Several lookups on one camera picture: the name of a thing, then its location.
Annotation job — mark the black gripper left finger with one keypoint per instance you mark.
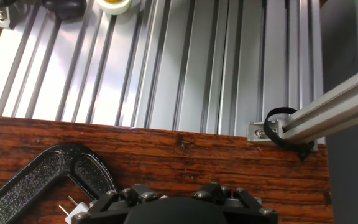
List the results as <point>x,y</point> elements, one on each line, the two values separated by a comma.
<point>110,205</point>

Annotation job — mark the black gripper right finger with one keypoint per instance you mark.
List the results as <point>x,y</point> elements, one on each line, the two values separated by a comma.
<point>244,203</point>

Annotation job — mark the white lamp socket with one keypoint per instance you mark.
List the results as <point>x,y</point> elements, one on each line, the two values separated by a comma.
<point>76,211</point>

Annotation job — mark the brown wooden board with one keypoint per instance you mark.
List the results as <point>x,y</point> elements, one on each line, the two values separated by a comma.
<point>197,161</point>

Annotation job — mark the black metal C-clamp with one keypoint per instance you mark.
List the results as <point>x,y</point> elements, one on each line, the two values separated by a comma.
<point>42,177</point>

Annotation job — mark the black round object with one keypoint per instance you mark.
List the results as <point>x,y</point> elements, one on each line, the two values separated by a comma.
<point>65,7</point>

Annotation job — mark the aluminium frame pole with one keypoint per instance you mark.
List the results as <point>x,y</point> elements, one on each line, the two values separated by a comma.
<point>337,109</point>

